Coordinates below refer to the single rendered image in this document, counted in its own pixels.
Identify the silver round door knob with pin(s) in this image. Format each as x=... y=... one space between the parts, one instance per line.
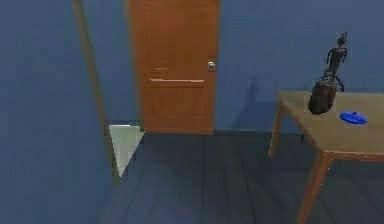
x=211 y=65

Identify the brown wooden room door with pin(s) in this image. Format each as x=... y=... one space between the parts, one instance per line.
x=175 y=50

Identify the dark brown statue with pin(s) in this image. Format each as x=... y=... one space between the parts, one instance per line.
x=325 y=93

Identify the brown wooden table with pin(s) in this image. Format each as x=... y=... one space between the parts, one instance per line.
x=343 y=133

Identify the blue flat lid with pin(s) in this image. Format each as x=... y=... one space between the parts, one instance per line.
x=353 y=118

